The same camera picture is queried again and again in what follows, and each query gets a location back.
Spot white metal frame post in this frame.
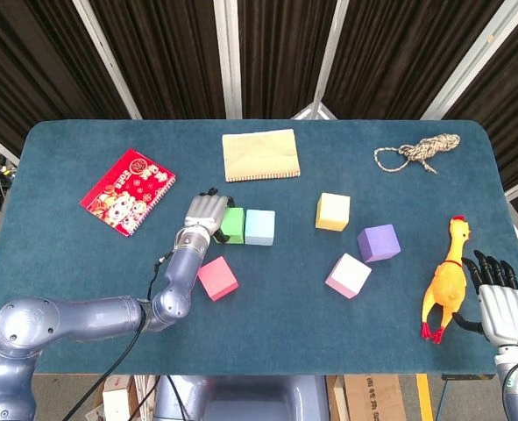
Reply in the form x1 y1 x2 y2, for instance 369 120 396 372
420 0 518 120
213 0 245 120
290 0 352 121
71 0 144 120

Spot green foam cube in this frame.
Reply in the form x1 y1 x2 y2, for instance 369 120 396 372
214 206 246 246

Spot pink foam cube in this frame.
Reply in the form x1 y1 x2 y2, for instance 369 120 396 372
324 253 373 301

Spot brown printed cardboard box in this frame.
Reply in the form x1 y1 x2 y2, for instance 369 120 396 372
344 375 407 421

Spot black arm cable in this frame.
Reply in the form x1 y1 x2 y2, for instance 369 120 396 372
63 250 174 421
501 361 518 409

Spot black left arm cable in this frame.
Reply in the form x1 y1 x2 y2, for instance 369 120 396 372
63 250 174 421

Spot teal felt table cover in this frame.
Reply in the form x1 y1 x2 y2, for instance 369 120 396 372
0 118 518 377

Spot dark brown pleated curtain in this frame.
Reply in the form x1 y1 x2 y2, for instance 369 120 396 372
0 0 518 229

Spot purple foam cube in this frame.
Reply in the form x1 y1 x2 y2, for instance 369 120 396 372
356 224 402 264

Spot grey-blue robot torso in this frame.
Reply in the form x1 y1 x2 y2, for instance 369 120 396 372
153 375 330 421

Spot red foam cube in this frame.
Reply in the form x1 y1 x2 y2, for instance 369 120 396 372
196 256 240 303

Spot pale yellow spiral notebook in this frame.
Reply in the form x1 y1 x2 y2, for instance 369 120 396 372
221 128 302 183

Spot yellow foam cube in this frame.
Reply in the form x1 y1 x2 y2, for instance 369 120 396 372
315 192 351 232

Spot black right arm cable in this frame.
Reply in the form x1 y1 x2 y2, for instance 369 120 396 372
501 361 518 409

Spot red spiral notebook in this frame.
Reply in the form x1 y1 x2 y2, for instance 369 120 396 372
79 148 177 238

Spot braided beige rope bundle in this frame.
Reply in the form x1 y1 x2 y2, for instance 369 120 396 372
373 132 462 175

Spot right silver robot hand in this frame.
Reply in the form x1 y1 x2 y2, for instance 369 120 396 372
452 249 518 354

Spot light blue foam cube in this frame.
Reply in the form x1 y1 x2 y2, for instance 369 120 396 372
244 209 276 246

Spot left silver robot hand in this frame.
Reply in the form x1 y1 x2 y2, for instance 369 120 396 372
183 187 238 245

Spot white cardboard box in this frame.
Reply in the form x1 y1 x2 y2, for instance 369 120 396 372
85 375 154 421

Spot yellow rubber chicken toy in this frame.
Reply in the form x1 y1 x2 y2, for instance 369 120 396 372
420 214 472 346

